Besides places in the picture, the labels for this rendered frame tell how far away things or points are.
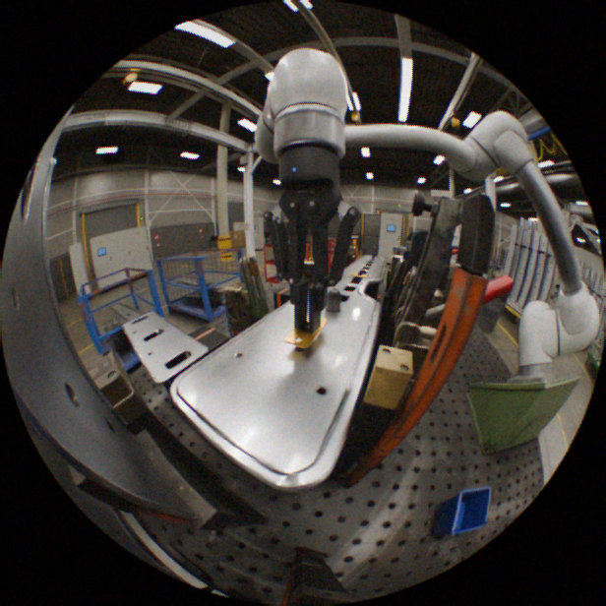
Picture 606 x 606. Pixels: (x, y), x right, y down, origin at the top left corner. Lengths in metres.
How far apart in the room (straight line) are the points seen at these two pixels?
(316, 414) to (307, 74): 0.38
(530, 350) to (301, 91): 0.82
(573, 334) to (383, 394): 0.69
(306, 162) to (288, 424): 0.27
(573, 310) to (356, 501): 0.75
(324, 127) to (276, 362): 0.29
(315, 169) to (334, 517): 0.58
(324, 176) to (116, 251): 7.89
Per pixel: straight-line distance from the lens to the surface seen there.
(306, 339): 0.25
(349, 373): 0.24
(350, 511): 0.48
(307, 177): 0.21
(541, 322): 0.77
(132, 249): 8.13
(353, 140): 0.46
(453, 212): 0.21
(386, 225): 7.22
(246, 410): 0.20
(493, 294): 0.25
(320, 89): 0.26
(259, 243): 10.93
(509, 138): 0.67
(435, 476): 0.57
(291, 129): 0.23
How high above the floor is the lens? 1.17
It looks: 24 degrees down
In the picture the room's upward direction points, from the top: straight up
